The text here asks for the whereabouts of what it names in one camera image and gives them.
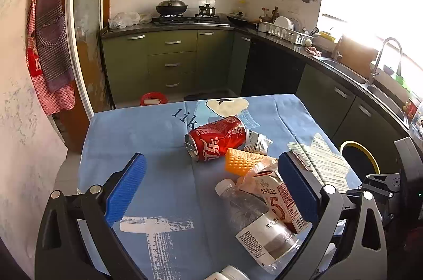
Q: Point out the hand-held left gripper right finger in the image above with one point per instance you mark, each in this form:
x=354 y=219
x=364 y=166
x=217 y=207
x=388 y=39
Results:
x=297 y=190

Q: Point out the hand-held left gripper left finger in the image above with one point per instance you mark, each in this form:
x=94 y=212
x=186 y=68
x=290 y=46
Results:
x=129 y=187

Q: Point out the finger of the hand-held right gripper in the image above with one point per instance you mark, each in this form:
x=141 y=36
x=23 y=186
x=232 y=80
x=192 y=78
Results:
x=380 y=183

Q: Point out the white and red milk carton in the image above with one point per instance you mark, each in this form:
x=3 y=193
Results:
x=281 y=197

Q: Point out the yellow rimmed trash bin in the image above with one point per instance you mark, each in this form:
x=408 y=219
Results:
x=358 y=161

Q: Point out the clear plastic water bottle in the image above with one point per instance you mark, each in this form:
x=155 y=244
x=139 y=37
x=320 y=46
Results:
x=261 y=227

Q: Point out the orange bumpy sponge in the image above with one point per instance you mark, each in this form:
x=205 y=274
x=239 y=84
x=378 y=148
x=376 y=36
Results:
x=241 y=162

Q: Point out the blue star print tablecloth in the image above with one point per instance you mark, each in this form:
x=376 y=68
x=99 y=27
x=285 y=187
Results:
x=148 y=141

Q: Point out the crumpled white wrapper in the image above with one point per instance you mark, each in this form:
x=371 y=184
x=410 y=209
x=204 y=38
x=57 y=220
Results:
x=256 y=142

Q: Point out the red box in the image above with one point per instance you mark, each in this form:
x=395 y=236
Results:
x=409 y=108

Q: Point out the red plastic basin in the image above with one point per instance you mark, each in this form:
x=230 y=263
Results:
x=153 y=98

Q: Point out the green plastic holder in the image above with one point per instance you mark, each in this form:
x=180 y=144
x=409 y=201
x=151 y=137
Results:
x=400 y=81

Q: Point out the red soda can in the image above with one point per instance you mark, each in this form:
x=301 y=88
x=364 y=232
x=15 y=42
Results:
x=216 y=142

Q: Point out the dark green sink cabinets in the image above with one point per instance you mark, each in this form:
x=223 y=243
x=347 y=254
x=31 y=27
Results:
x=330 y=98

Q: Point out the steel kitchen sink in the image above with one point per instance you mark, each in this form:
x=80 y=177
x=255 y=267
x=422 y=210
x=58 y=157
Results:
x=363 y=83

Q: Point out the white plastic container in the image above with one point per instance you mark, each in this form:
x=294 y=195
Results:
x=228 y=274

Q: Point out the steel kitchen faucet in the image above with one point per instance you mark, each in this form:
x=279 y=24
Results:
x=385 y=56

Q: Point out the red checked apron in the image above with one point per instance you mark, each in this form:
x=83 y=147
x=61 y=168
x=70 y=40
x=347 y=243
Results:
x=43 y=94

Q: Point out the wooden cutting board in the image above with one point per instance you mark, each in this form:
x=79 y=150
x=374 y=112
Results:
x=355 y=53

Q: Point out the green drawer base cabinets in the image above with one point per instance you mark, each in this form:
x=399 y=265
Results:
x=172 y=61

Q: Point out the pink cloth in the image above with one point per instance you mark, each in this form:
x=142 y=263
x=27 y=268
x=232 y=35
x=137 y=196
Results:
x=312 y=50

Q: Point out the yellow sponge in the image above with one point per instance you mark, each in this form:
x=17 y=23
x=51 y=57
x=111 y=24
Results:
x=327 y=34

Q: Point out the white dish rack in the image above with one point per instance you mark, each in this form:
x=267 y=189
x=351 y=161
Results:
x=287 y=33

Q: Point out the glass sliding door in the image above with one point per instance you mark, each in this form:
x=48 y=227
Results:
x=86 y=35

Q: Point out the white plastic bag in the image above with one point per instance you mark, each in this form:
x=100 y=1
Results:
x=124 y=20

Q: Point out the white mug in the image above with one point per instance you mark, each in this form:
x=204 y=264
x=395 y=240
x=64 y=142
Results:
x=262 y=27

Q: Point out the stack of white plates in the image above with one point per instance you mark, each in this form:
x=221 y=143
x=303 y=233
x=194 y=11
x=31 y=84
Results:
x=284 y=22

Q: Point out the black countertop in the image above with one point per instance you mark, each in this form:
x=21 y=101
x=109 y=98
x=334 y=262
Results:
x=185 y=27

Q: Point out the purple checked apron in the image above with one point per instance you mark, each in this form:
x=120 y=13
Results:
x=53 y=35

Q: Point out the black gas stove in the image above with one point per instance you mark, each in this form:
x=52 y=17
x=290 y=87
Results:
x=188 y=19

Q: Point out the group of sauce bottles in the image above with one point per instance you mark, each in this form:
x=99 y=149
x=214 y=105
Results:
x=269 y=13

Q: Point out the black pan with glass lid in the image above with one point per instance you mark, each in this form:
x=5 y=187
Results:
x=238 y=17

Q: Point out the black wok with lid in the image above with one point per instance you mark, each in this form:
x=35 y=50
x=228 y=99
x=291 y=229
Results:
x=172 y=6

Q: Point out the small steel pot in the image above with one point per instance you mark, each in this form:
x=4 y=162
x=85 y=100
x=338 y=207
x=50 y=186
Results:
x=207 y=9

